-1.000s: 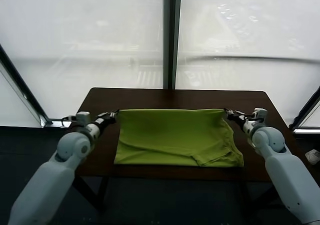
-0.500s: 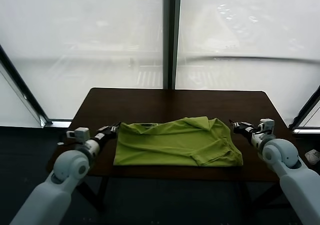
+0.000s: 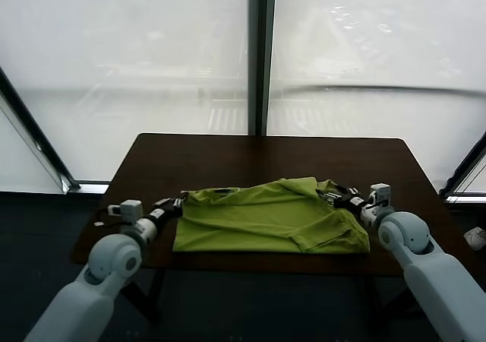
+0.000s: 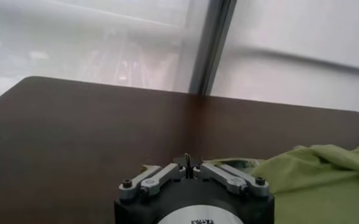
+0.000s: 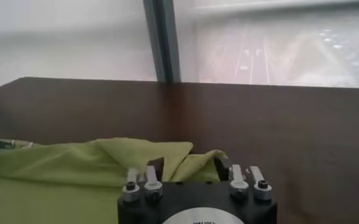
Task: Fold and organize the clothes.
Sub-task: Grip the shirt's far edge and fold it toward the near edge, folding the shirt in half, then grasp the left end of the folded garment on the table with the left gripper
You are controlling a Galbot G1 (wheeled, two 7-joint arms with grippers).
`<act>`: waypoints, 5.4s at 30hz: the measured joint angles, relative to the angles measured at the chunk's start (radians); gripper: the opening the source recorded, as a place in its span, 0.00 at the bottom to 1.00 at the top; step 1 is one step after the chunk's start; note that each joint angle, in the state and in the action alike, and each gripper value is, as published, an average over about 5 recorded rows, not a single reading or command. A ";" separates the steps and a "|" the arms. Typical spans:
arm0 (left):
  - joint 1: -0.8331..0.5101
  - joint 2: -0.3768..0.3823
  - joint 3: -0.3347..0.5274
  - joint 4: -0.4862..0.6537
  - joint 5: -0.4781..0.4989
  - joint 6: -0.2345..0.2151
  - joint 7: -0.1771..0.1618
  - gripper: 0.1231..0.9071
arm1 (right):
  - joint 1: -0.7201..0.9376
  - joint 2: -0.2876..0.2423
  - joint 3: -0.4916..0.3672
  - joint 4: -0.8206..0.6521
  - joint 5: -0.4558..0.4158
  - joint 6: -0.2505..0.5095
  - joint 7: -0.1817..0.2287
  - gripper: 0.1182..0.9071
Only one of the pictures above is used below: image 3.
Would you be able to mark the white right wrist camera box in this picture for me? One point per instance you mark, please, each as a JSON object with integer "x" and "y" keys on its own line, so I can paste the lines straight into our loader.
{"x": 380, "y": 195}

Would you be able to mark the small white object on floor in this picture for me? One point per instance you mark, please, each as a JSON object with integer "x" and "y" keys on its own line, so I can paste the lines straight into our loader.
{"x": 475, "y": 238}

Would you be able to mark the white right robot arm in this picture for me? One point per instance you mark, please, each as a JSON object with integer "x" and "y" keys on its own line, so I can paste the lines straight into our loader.
{"x": 425, "y": 258}

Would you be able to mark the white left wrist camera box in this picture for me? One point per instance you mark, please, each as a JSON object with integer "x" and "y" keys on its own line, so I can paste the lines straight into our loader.
{"x": 127, "y": 211}

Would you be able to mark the dark vertical window mullion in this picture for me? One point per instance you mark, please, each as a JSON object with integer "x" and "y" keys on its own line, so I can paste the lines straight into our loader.
{"x": 261, "y": 53}

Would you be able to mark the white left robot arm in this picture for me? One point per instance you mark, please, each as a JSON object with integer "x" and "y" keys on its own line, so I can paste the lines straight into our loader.
{"x": 106, "y": 266}

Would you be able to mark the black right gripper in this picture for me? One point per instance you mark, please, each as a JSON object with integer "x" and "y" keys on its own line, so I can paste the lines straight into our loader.
{"x": 347, "y": 201}

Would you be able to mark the green printed t-shirt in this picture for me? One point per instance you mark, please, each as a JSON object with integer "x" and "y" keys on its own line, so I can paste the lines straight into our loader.
{"x": 266, "y": 220}

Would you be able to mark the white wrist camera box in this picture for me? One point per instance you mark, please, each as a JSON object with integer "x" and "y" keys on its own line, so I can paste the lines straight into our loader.
{"x": 127, "y": 211}
{"x": 380, "y": 195}

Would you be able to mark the black table leg frame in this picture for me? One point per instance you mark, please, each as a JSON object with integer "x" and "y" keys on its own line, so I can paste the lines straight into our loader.
{"x": 387, "y": 296}
{"x": 150, "y": 292}

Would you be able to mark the slanted dark window frame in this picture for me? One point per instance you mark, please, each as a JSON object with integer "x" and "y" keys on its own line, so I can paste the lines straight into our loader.
{"x": 463, "y": 167}
{"x": 38, "y": 137}

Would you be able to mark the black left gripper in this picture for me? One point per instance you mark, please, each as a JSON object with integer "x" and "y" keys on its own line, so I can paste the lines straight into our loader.
{"x": 167, "y": 212}

